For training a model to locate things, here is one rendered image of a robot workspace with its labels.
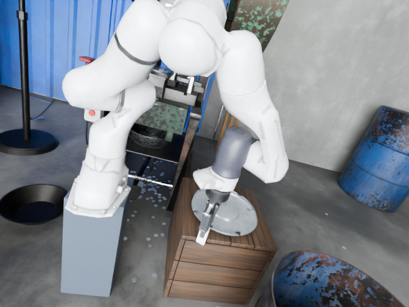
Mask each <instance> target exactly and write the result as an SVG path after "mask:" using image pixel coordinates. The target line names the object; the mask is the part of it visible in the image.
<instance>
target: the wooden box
mask: <svg viewBox="0 0 409 307"><path fill-rule="evenodd" d="M200 189H201V188H200V187H199V186H198V185H197V183H196V182H195V180H194V179H192V178H186V177H183V179H182V181H181V184H180V189H179V191H178V196H177V200H176V203H175V207H174V210H173V214H172V218H171V221H170V225H169V233H168V241H167V255H166V270H165V278H164V293H163V297H167V296H168V297H170V298H182V299H188V300H200V301H207V302H219V303H230V304H237V305H248V304H249V302H250V300H251V298H252V296H253V294H254V292H255V291H256V289H257V287H258V285H259V283H260V281H261V279H262V277H263V276H264V274H265V271H266V270H267V268H268V266H269V265H270V263H271V261H272V259H273V257H274V255H275V252H276V251H277V250H278V249H277V247H276V244H275V243H274V240H273V238H272V235H271V233H270V231H269V229H268V226H267V223H266V221H265V219H264V217H263V215H262V212H261V210H260V208H259V205H258V203H257V200H256V198H255V196H254V194H253V191H252V190H250V189H243V188H238V187H235V188H234V190H233V191H235V192H237V194H238V195H239V196H244V198H246V199H247V200H248V201H249V202H250V203H251V204H252V206H253V207H254V209H255V211H256V216H257V226H256V228H255V229H254V230H253V231H252V232H251V233H249V234H247V235H243V236H241V235H240V232H236V233H237V234H238V235H239V236H230V235H224V234H222V233H219V232H216V231H214V230H212V229H210V231H209V233H208V237H207V239H206V242H205V244H204V245H201V244H199V243H198V242H196V240H197V236H198V233H199V225H200V223H201V221H200V220H199V219H198V218H197V217H196V215H195V214H194V212H196V211H193V210H192V199H193V196H194V194H195V192H196V191H197V190H200Z"/></svg>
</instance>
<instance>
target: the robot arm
mask: <svg viewBox="0 0 409 307"><path fill-rule="evenodd" d="M226 18H227V17H226V8H225V5H224V2H223V0H176V1H174V2H173V5H172V6H170V7H168V6H165V5H163V4H162V3H160V2H159V1H157V0H135V1H134V3H132V5H131V6H130V8H129V9H128V10H127V11H126V12H125V14H124V15H123V17H122V19H121V21H120V23H119V25H118V27H117V29H116V30H115V32H114V34H113V36H112V38H111V41H110V43H109V45H108V47H107V49H106V51H105V53H104V54H103V55H101V56H100V57H99V58H97V59H96V60H94V61H93V62H92V63H90V64H88V65H85V66H81V67H78V68H75V69H72V70H71V71H69V72H68V73H67V74H66V75H65V77H64V79H63V82H62V90H63V93H64V95H65V98H66V99H67V101H68V102H69V103H70V105H72V106H74V107H79V108H84V109H87V110H103V111H110V112H109V113H108V114H107V115H106V116H105V117H103V118H101V119H99V120H97V121H96V122H95V123H94V124H93V125H92V126H91V128H90V130H89V144H88V148H87V151H86V158H85V160H84V161H83V165H82V169H81V171H80V175H79V176H78V177H77V178H75V180H74V183H73V186H72V189H71V192H70V195H69V198H68V201H67V204H66V207H65V208H66V209H67V210H68V211H70V212H72V213H74V214H78V215H82V216H90V217H97V218H98V217H111V216H113V214H114V213H115V212H116V211H117V209H118V208H119V207H120V205H121V204H122V202H123V201H124V200H125V198H126V197H127V196H128V194H129V193H130V191H131V188H130V187H129V186H128V185H127V179H128V168H127V167H126V165H125V157H126V152H125V150H126V146H127V140H128V135H129V133H130V130H131V127H132V126H133V124H134V123H135V122H136V120H137V119H138V118H139V117H140V116H141V115H142V114H143V113H144V112H146V111H147V110H149V109H151V108H152V107H153V105H154V103H155V102H156V95H157V93H156V90H155V86H154V84H153V83H152V81H149V80H147V77H148V76H149V74H150V73H151V71H152V69H153V68H154V67H155V65H156V63H157V61H159V60H160V59H161V60H162V61H163V62H164V64H165V65H166V66H167V67H168V68H169V69H170V70H172V71H174V72H175V73H177V74H181V75H185V76H192V77H193V76H198V75H199V76H205V77H207V76H209V75H210V74H212V73H213V72H215V76H216V79H217V83H218V87H219V92H220V98H221V100H222V102H223V104H224V106H225V108H226V109H227V111H228V112H229V113H230V114H232V115H233V116H234V117H236V118H237V119H238V120H240V121H241V122H242V123H244V124H245V125H247V126H248V127H249V128H250V129H251V130H252V131H253V132H254V133H255V134H256V135H257V136H258V137H259V140H258V139H255V138H253V136H252V133H251V132H250V131H249V130H247V129H244V128H241V127H230V128H228V129H227V130H226V132H225V133H224V135H223V137H222V139H221V140H220V143H219V145H218V148H217V151H216V155H215V161H214V163H213V165H212V166H210V167H208V168H204V169H200V170H197V171H194V173H193V177H194V180H195V182H196V183H197V185H198V186H199V187H200V188H201V189H206V195H207V196H208V198H209V200H208V201H207V202H206V208H205V210H204V211H203V213H202V218H201V223H200V225H199V233H198V236H197V240H196V242H198V243H199V244H201V245H204V244H205V242H206V239H207V237H208V233H209V231H210V227H211V228H212V227H213V225H211V224H212V223H213V221H214V218H215V215H216V214H217V211H218V209H219V206H220V205H221V204H222V203H223V202H226V201H227V200H228V199H229V196H230V193H231V191H233V190H234V188H235V187H236V184H237V182H238V179H239V177H240V173H241V168H242V167H244V168H245V169H246V170H248V171H250V172H251V173H252V174H254V175H255V176H257V177H259V178H260V179H261V180H262V181H263V182H265V183H273V182H278V181H280V180H281V179H282V178H283V177H284V176H285V174H286V172H287V170H288V158H287V154H286V152H285V147H284V141H283V137H282V130H281V123H280V119H279V112H278V111H277V109H275V107H274V105H273V103H272V101H271V99H270V95H269V93H268V90H267V83H266V80H265V65H264V58H263V54H262V48H261V43H260V41H259V40H258V39H257V37H256V36H255V34H253V33H252V32H250V31H247V30H234V31H232V32H227V31H226V30H225V29H224V28H225V22H226Z"/></svg>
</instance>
